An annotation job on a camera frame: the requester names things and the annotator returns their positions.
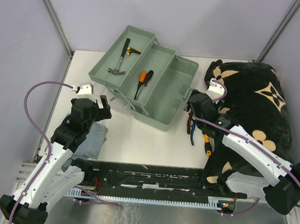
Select orange black nut driver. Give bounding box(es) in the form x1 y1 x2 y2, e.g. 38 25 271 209
136 70 154 99

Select black floral blanket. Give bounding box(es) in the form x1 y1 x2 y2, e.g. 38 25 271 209
203 60 295 194

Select black handled claw hammer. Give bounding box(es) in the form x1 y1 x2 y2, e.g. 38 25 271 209
108 38 130 76

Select orange black pliers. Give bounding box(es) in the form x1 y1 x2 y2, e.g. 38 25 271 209
186 112 193 135

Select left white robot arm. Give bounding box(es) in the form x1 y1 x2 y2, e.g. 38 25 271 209
0 95 112 224

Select green plastic tool box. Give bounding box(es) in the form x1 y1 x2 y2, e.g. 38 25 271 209
89 25 199 131

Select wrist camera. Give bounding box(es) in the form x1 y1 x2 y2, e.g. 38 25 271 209
71 83 94 99
206 79 226 98

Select orange handled screwdriver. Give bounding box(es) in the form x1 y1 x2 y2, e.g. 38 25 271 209
133 71 147 100

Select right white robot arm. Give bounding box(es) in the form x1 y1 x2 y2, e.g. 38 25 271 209
188 93 300 215

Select small yellow screwdriver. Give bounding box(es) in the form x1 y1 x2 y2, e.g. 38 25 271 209
127 47 142 56

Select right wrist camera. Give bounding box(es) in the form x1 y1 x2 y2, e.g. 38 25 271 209
206 79 226 98

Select left aluminium frame post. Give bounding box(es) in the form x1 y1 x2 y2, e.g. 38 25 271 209
41 0 74 56

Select aluminium frame post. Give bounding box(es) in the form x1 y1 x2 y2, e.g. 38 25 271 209
41 0 74 56
253 0 300 63

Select folded blue denim cloth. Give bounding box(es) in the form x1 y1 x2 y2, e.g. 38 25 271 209
72 123 108 159

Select yellow black screwdriver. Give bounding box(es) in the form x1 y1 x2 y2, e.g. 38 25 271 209
204 135 212 157

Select blue handled pliers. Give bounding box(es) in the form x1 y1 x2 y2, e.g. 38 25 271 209
190 120 196 146

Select right aluminium frame post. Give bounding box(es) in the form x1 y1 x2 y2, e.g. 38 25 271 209
253 0 300 63

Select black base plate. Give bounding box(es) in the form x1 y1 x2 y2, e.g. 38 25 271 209
64 158 247 203

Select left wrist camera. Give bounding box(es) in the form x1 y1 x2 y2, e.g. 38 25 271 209
71 83 94 99

